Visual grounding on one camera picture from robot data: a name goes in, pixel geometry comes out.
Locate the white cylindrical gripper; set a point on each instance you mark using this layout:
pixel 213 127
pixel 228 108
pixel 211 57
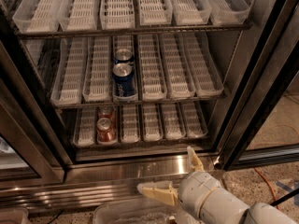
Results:
pixel 195 188

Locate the red coke can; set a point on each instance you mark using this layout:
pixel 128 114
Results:
pixel 106 132
pixel 107 111

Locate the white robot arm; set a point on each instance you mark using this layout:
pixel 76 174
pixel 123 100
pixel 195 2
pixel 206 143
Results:
pixel 233 211

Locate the bottom shelf tray five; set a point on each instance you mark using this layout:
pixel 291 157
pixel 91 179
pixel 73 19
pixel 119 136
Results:
pixel 173 125

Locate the shelf tray five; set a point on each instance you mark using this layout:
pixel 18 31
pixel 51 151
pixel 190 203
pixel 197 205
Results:
pixel 177 72
pixel 173 125
pixel 191 12

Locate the bottom shelf tray six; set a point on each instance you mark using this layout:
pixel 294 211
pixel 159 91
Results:
pixel 193 118

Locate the shelf tray six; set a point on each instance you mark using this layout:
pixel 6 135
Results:
pixel 193 118
pixel 205 74
pixel 228 12

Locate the bottom shelf tray four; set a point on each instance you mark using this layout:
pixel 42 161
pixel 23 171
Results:
pixel 152 123

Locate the shelf tray four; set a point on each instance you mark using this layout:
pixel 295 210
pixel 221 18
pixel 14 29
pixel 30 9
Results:
pixel 152 123
pixel 155 12
pixel 151 69

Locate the bottom shelf tray three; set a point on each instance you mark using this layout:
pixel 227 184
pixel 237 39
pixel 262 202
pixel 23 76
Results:
pixel 129 124

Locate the shelf tray three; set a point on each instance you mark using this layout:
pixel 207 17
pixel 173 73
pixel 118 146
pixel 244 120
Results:
pixel 129 124
pixel 117 14
pixel 124 42

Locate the stainless steel fridge base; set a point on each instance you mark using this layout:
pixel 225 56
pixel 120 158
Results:
pixel 93 185

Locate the middle shelf tray five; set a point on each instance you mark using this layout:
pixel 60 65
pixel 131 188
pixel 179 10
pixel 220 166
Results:
pixel 177 72

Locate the bottom shelf tray two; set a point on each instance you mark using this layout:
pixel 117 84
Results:
pixel 106 125

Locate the shelf tray two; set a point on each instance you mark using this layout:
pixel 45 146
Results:
pixel 78 15
pixel 97 77
pixel 106 125

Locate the fridge door right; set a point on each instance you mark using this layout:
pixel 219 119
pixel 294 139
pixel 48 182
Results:
pixel 263 66

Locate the fridge door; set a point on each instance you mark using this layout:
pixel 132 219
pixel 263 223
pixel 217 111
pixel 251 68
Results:
pixel 263 66
pixel 35 159

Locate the middle shelf tray four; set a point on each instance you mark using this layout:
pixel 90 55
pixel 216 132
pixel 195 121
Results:
pixel 151 69

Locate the middle shelf tray six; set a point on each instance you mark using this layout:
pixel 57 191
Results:
pixel 205 74

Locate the bottom shelf tray one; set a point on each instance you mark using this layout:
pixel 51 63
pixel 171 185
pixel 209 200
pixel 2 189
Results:
pixel 84 132

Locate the shelf tray one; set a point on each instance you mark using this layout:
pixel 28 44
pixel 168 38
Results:
pixel 37 16
pixel 84 132
pixel 67 89

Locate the front blue pepsi can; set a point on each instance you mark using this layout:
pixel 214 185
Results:
pixel 123 76

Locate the blue pepsi can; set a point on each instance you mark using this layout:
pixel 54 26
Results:
pixel 124 56
pixel 123 76

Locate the middle shelf tray two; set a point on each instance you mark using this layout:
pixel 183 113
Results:
pixel 97 77

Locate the rear blue pepsi can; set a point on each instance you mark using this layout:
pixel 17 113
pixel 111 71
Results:
pixel 124 56

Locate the middle shelf tray one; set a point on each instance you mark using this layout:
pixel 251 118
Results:
pixel 67 89

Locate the middle shelf tray three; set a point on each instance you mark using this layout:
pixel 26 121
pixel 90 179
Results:
pixel 124 42

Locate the fridge door left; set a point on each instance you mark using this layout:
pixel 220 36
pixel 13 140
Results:
pixel 35 159

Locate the top shelf tray five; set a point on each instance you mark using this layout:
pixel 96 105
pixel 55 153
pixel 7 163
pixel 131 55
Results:
pixel 191 12

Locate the top shelf tray four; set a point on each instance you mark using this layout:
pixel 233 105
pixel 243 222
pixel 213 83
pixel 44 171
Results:
pixel 155 12

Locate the top shelf tray six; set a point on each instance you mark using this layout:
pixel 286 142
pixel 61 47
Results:
pixel 228 12

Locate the top shelf tray three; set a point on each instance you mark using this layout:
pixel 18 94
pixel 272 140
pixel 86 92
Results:
pixel 117 14

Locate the top shelf tray two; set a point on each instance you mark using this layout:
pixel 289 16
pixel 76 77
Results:
pixel 78 15

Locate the top shelf tray one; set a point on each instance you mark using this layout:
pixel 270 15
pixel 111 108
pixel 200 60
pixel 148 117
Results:
pixel 37 16

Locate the clear plastic bin on floor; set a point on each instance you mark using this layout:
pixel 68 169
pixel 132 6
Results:
pixel 137 211

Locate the black stand leg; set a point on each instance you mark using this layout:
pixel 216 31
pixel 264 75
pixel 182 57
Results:
pixel 285 197

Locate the small clear container corner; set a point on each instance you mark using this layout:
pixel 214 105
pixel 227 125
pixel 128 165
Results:
pixel 14 216

